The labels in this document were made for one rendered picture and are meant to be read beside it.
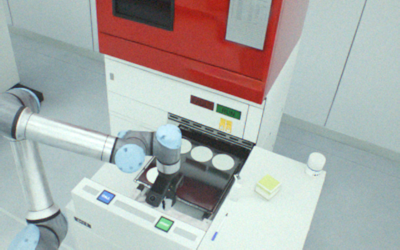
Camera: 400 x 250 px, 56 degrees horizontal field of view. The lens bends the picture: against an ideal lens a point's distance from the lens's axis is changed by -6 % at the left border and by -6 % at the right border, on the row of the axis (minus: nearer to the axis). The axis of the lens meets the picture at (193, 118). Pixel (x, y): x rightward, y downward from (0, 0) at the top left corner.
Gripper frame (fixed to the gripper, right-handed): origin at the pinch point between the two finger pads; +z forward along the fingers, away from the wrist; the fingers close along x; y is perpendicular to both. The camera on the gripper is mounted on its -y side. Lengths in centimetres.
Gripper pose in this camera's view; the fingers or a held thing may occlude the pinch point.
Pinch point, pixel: (164, 209)
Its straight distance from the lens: 143.1
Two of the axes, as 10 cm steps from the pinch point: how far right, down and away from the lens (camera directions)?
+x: -9.1, -3.1, 2.8
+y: 4.1, -5.5, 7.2
